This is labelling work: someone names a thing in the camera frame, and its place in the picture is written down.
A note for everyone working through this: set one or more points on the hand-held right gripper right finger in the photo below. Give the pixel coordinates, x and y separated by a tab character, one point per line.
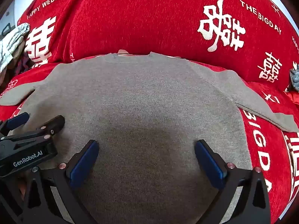
210	165

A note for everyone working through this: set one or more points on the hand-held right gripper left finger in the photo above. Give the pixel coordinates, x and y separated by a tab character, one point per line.
84	161

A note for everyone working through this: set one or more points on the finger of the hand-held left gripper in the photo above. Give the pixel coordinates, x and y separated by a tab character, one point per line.
55	123
17	120

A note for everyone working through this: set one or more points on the grey knit sweater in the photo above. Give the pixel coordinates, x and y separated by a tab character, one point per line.
144	109

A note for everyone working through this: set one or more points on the dark patterned garment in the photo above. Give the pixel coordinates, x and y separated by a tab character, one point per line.
22	61

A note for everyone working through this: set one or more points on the grey white striped cloth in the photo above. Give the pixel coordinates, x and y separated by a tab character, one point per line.
11	42

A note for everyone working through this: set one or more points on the red gold embroidered cloth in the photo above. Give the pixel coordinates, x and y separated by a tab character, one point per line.
293	95

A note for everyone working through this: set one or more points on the grey blue fleece cloth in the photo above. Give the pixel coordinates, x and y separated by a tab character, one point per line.
294	77

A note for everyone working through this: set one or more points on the red printed sofa cover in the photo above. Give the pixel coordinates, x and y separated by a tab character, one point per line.
140	16

